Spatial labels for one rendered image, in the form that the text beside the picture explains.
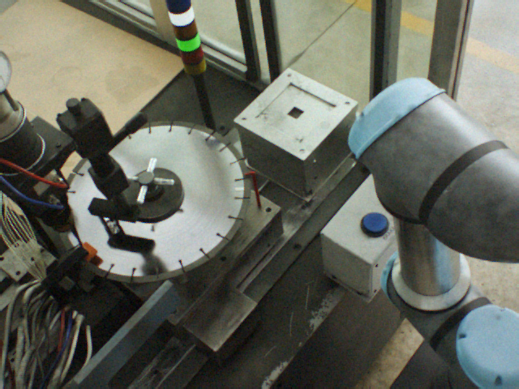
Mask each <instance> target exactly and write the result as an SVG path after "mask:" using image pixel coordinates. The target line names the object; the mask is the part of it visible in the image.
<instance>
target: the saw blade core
mask: <svg viewBox="0 0 519 389"><path fill-rule="evenodd" d="M170 128H171V126H153V127H150V131H151V133H149V128H143V129H140V130H138V131H136V132H135V133H134V134H130V137H131V139H129V136H127V138H126V139H124V140H123V141H122V142H121V143H120V144H119V145H118V146H117V147H116V148H115V149H114V150H113V151H111V152H110V153H109V154H110V155H111V156H112V157H113V158H114V159H115V160H116V161H117V162H118V163H119V164H120V165H121V166H122V167H123V169H124V171H125V174H126V175H127V176H131V177H133V176H134V175H136V174H137V173H139V172H141V171H143V170H145V169H148V166H149V163H150V160H151V159H152V158H155V159H156V160H157V161H156V163H155V166H154V168H164V169H169V170H171V171H173V172H175V173H176V174H177V175H178V176H179V177H180V179H181V181H182V185H183V189H184V193H183V197H182V202H181V203H180V205H179V206H178V208H177V209H176V210H175V211H174V212H173V213H171V214H170V215H168V216H167V217H165V218H163V219H159V220H153V221H143V220H137V221H136V223H135V224H133V223H129V222H125V221H119V222H120V224H117V223H116V222H115V223H116V225H115V226H114V227H113V228H111V229H110V231H108V230H107V229H106V228H105V227H104V225H103V224H102V223H101V221H100V220H99V218H98V216H91V215H90V214H89V212H88V206H89V204H90V203H91V200H92V197H98V198H103V199H106V197H105V196H104V195H103V194H102V193H101V192H100V191H99V190H98V189H97V188H96V187H95V185H94V183H93V181H92V179H91V177H90V176H89V174H88V168H89V167H91V165H90V163H89V161H88V160H87V161H86V162H85V163H84V165H83V166H82V167H81V168H80V170H79V171H78V174H81V175H83V176H81V175H78V174H76V175H75V177H74V179H73V180H72V182H71V184H70V187H71V188H70V189H69V190H68V192H67V195H68V204H69V205H70V207H71V210H72V211H71V216H72V219H73V221H74V222H75V227H76V229H77V232H78V234H79V238H80V240H81V242H82V244H83V243H84V242H87V243H88V244H90V245H91V246H93V247H94V248H95V249H97V250H98V253H96V254H95V256H96V257H95V258H93V259H92V260H91V259H90V260H91V261H90V260H89V261H90V263H92V265H94V266H96V267H99V268H101V269H103V270H105V271H107V272H109V271H110V269H111V266H112V265H114V267H113V268H112V269H111V271H110V272H112V273H115V274H119V275H123V276H131V277H132V274H133V269H135V272H134V275H133V276H154V275H157V270H156V268H157V267H159V268H158V275H159V274H164V273H167V272H170V271H175V270H177V269H179V268H182V266H181V264H180V262H179V260H182V265H183V267H185V266H187V265H189V264H191V263H192V262H193V261H195V260H196V259H198V258H200V257H201V256H203V255H204V254H203V252H204V253H205V254H206V253H208V252H209V251H210V250H211V249H212V248H213V247H214V246H215V245H216V244H217V243H218V242H219V241H220V240H221V239H224V238H221V237H219V236H217V234H218V233H219V235H220V236H222V237H225V235H226V234H227V233H228V232H229V231H230V229H231V228H232V226H233V225H234V222H235V221H236V220H235V219H237V217H238V214H239V212H240V209H241V206H242V200H243V194H244V190H236V187H244V182H243V180H241V179H243V176H242V170H241V168H240V166H239V163H238V161H237V160H236V158H235V156H234V155H233V153H232V152H231V151H230V150H229V149H228V148H227V147H226V146H225V145H224V144H222V143H221V142H219V141H218V140H217V139H216V138H214V137H213V136H210V135H209V134H207V133H205V132H203V131H201V130H196V129H192V130H191V128H190V127H185V126H172V129H171V130H172V131H170ZM190 131H191V133H190ZM188 133H190V134H188ZM209 136H210V137H209ZM208 137H209V138H208ZM207 139H208V141H205V140H207ZM222 149H224V150H222ZM220 150H222V151H221V152H219V151H220ZM235 162H237V163H235ZM230 164H232V165H230ZM235 180H239V181H237V182H236V181H235ZM74 191H75V193H72V192H74ZM235 198H240V199H235ZM230 216H232V217H233V218H235V219H233V218H229V217H230ZM199 249H203V252H202V251H201V250H199Z"/></svg>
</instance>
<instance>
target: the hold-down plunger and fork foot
mask: <svg viewBox="0 0 519 389"><path fill-rule="evenodd" d="M88 212H89V214H90V215H91V216H98V218H99V220H100V221H101V223H102V224H103V225H104V227H105V228H106V229H107V230H108V231H110V227H109V226H108V224H107V222H106V220H105V218H107V219H112V220H114V221H115V222H116V223H117V224H120V222H119V221H125V222H129V223H133V224H135V223H136V221H137V220H138V218H139V214H140V213H141V211H140V209H139V206H138V205H134V204H129V202H128V199H127V197H126V195H125V193H124V191H123V192H122V193H121V194H119V195H117V196H116V197H114V198H113V200H112V199H111V200H108V199H103V198H98V197H92V200H91V203H90V204H89V206H88Z"/></svg>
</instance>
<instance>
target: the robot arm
mask: <svg viewBox="0 0 519 389"><path fill-rule="evenodd" d="M349 145H350V149H351V151H352V152H353V153H354V154H355V155H356V159H357V160H358V161H361V162H363V163H364V164H365V166H366V167H368V169H369V170H370V172H371V174H372V176H373V180H374V184H375V192H376V195H377V197H378V200H379V202H380V204H381V206H382V207H383V209H384V210H385V211H386V212H387V213H388V214H389V215H390V216H392V219H393V225H394V230H395V235H396V241H397V251H396V252H394V253H393V255H392V256H391V257H390V258H389V259H388V261H387V262H386V264H385V266H386V268H385V269H383V271H382V273H381V277H380V283H381V287H382V289H383V291H384V292H385V293H386V296H387V298H388V299H389V300H390V302H391V303H392V304H393V305H394V306H396V307H397V308H398V309H399V311H400V312H402V314H403V315H404V316H405V317H406V318H407V320H408V321H409V322H410V323H411V324H412V326H413V327H415V328H416V329H417V330H418V333H419V334H420V335H421V336H422V337H423V339H424V340H425V341H426V342H427V343H428V344H429V345H430V346H431V347H432V349H433V350H434V351H435V352H436V353H437V355H438V356H439V357H440V358H441V359H442V360H443V362H442V363H441V364H440V366H439V367H438V369H437V371H436V372H435V376H434V379H433V382H432V387H431V389H519V314H518V313H516V312H515V311H513V310H510V309H508V308H501V307H498V306H495V305H494V304H493V303H492V302H491V301H490V300H489V299H488V298H487V297H486V296H485V295H484V294H482V293H481V292H480V291H479V289H478V288H477V287H476V286H475V285H474V284H473V283H472V282H471V281H470V269H469V265H468V263H467V261H466V259H465V257H464V255H463V254H465V255H467V256H470V257H473V258H476V259H482V260H487V261H492V262H498V263H519V155H518V154H516V153H515V152H514V151H512V150H511V149H510V148H509V147H507V146H506V145H505V144H504V143H503V142H502V141H500V140H499V139H498V138H497V137H495V136H494V134H493V133H492V132H491V131H489V130H488V129H487V128H486V127H485V126H484V125H483V124H481V123H480V122H478V121H477V120H476V119H475V118H473V117H472V116H471V115H470V114H469V113H467V112H466V111H465V110H464V109H463V108H462V107H461V106H460V105H458V104H457V103H456V102H455V101H454V100H452V99H451V98H450V97H449V96H447V95H446V91H445V90H444V89H439V88H437V87H436V86H435V85H434V84H433V83H431V82H430V81H428V80H427V79H424V78H408V79H403V80H402V81H399V82H397V83H395V84H393V85H392V86H390V87H388V88H386V89H385V90H384V91H382V92H381V93H380V94H379V95H378V96H376V97H375V98H374V99H373V100H372V101H371V102H370V103H369V104H368V105H367V106H366V107H365V109H364V110H363V111H362V112H361V113H360V115H359V116H358V118H357V119H356V121H355V122H354V124H353V126H352V129H351V131H350V136H349Z"/></svg>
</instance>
